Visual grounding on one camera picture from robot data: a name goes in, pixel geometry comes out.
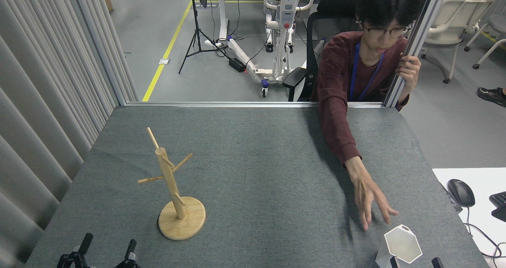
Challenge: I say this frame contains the white armchair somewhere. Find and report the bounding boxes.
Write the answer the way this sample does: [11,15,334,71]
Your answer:
[419,0,495,84]

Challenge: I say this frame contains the silver post by person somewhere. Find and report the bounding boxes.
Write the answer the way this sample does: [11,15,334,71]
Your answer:
[383,0,451,108]

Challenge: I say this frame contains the white hexagonal cup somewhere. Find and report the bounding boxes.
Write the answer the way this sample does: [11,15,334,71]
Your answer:
[375,225,423,268]

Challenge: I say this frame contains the white stand on wheels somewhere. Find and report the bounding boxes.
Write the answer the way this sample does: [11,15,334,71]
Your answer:
[227,0,317,98]

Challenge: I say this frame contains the black shoe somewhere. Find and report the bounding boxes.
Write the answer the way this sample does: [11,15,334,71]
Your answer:
[477,87,506,108]

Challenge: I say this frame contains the silver table edge rail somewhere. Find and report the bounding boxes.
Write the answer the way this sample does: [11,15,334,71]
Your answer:
[126,101,385,109]

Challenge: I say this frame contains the black keyboard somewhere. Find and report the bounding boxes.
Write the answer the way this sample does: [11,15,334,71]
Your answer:
[489,192,506,223]

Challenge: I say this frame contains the grey seat chair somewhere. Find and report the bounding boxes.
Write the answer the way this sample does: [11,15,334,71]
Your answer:
[464,0,506,70]

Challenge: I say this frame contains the black mouse cable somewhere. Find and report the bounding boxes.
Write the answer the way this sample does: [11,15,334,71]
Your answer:
[464,207,506,259]

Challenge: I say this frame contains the person's left hand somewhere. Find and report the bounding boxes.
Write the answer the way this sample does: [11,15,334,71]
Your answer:
[395,55,422,96]

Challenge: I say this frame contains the white side table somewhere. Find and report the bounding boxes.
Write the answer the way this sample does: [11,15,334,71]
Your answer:
[432,168,506,268]

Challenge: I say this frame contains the black tripod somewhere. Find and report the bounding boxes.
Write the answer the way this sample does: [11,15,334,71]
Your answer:
[179,0,232,75]

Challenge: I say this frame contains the person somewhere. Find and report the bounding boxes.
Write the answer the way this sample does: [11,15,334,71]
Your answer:
[310,0,423,232]

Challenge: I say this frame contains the black office chair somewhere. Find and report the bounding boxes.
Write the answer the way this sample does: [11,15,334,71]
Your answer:
[283,0,358,102]

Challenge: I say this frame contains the blue lanyard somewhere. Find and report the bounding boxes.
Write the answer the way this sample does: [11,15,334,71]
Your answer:
[349,42,386,102]

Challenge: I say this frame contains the black computer mouse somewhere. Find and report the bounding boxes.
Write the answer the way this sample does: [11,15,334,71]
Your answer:
[447,179,476,208]

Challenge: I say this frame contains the white desk with dark cover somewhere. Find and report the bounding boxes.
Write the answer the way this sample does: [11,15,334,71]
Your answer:
[200,0,265,49]

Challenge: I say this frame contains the grey felt table mat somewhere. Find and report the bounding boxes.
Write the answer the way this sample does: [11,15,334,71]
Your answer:
[25,105,491,268]

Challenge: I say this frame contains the silver post by curtain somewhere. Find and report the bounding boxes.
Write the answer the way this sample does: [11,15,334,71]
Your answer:
[68,0,128,106]

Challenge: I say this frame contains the grey pleated curtain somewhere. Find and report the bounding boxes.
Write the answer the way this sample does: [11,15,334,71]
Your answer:
[0,0,119,268]

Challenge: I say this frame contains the person's right hand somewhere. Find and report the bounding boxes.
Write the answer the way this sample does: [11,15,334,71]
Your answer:
[351,168,399,232]

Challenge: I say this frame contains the wooden cup rack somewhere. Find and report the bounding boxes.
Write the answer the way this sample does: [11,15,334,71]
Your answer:
[138,127,206,241]

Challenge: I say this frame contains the black glasses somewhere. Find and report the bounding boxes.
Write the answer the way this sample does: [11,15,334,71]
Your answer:
[356,21,413,39]

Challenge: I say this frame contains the small black box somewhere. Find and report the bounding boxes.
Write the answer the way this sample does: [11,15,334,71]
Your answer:
[441,182,463,213]

